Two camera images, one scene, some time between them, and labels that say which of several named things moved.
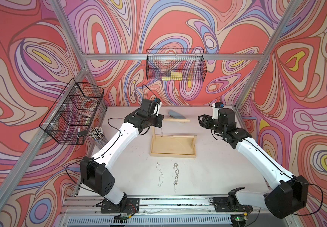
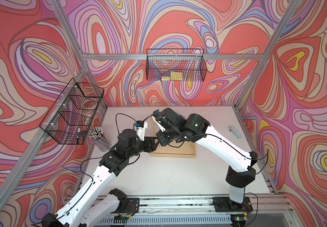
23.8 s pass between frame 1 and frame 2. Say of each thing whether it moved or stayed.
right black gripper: moved
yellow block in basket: stayed
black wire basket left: stayed
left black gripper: moved
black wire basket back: stayed
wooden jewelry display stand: stayed
